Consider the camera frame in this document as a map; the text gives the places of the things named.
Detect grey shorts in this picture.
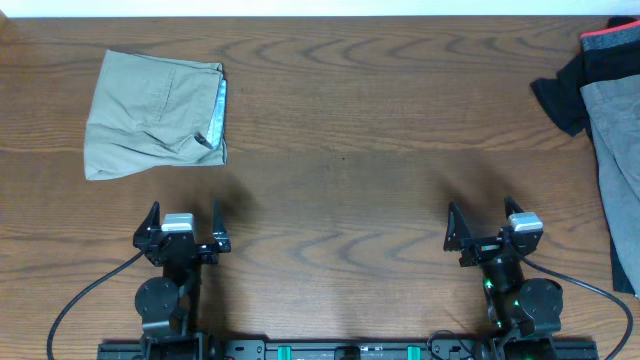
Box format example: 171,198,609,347
581,75,639,295

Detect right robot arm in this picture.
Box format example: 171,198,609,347
443,197,563,360

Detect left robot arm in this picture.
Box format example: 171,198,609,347
133,201,231,360

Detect black t-shirt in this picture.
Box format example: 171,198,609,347
529,49,640,296

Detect folded khaki shorts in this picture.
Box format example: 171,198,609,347
84,50,228,181

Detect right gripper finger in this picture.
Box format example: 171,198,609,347
443,202,472,251
504,196,524,218

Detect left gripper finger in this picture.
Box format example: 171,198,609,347
213,199,228,243
133,201,161,240

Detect small black looped cable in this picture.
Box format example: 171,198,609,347
427,328,476,360

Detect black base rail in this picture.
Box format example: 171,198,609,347
97,337,599,360

